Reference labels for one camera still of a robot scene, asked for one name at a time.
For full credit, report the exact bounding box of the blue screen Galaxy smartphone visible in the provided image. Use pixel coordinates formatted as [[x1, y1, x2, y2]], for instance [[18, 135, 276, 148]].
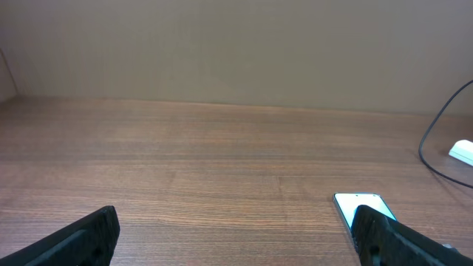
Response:
[[333, 193, 396, 237]]

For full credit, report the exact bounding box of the white power strip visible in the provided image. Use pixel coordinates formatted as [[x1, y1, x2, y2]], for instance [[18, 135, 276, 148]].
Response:
[[449, 140, 473, 166]]

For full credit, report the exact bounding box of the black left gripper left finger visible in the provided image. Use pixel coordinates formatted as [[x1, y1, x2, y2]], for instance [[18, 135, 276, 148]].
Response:
[[1, 205, 120, 266]]

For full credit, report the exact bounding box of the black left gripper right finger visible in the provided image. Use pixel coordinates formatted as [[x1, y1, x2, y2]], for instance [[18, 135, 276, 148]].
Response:
[[351, 205, 472, 266]]

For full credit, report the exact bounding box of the black charger cable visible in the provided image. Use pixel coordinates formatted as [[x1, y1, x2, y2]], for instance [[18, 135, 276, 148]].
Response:
[[418, 79, 473, 189]]

